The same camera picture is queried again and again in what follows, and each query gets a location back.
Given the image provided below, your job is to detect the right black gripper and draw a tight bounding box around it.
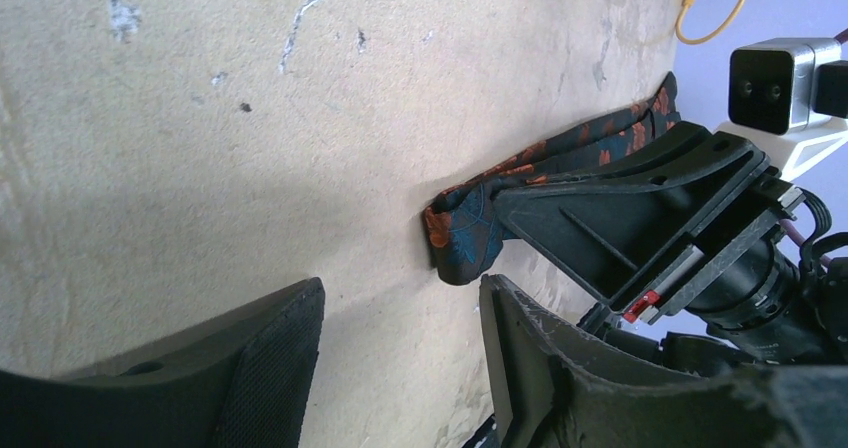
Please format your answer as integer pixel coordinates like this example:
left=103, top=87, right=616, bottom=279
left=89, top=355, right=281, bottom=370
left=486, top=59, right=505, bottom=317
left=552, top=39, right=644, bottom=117
left=494, top=122, right=805, bottom=326

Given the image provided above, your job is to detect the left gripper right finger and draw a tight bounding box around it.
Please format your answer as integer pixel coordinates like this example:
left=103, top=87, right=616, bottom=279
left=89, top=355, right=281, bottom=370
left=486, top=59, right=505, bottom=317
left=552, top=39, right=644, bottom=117
left=479, top=275, right=847, bottom=447

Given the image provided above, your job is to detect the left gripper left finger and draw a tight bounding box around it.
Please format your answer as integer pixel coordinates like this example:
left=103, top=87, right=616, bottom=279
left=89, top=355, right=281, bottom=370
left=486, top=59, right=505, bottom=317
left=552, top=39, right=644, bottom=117
left=1, top=278, right=325, bottom=447

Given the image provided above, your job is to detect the dark orange floral tie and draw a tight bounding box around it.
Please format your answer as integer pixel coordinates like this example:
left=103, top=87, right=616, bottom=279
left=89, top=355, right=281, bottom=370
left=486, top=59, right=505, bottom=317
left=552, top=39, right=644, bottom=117
left=422, top=72, right=681, bottom=286

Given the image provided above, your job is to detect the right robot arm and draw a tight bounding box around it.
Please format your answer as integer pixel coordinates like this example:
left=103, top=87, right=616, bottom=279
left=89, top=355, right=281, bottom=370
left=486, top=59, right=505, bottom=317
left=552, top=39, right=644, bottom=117
left=493, top=122, right=847, bottom=364

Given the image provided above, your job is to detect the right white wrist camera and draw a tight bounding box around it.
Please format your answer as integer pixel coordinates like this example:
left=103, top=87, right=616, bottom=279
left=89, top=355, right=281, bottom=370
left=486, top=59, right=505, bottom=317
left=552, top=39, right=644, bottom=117
left=717, top=37, right=847, bottom=181

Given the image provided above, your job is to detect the yellow cable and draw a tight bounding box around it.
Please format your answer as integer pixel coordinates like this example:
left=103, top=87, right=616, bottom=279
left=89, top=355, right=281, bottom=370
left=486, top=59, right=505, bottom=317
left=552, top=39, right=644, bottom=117
left=674, top=0, right=758, bottom=47

